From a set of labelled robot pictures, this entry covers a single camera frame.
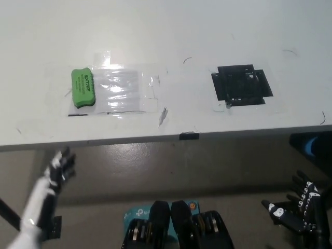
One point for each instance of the black tape square patch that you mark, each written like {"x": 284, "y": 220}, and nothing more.
{"x": 241, "y": 85}

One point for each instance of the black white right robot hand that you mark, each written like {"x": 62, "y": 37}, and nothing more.
{"x": 290, "y": 220}

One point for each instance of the black floor tape marker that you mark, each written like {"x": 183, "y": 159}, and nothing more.
{"x": 57, "y": 228}

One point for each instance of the teal network device box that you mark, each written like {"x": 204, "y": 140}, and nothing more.
{"x": 137, "y": 212}

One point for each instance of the green whiteboard eraser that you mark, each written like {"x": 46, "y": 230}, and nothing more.
{"x": 83, "y": 87}

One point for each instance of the clear tape sheet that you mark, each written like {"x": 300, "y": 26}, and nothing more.
{"x": 124, "y": 88}

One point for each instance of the thin black tape strip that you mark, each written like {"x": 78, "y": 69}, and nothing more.
{"x": 77, "y": 114}

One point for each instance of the small black tape piece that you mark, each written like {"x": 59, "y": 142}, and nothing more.
{"x": 189, "y": 136}

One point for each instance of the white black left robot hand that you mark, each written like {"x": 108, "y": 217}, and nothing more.
{"x": 39, "y": 199}

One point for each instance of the black and blue object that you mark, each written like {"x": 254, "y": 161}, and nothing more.
{"x": 311, "y": 147}

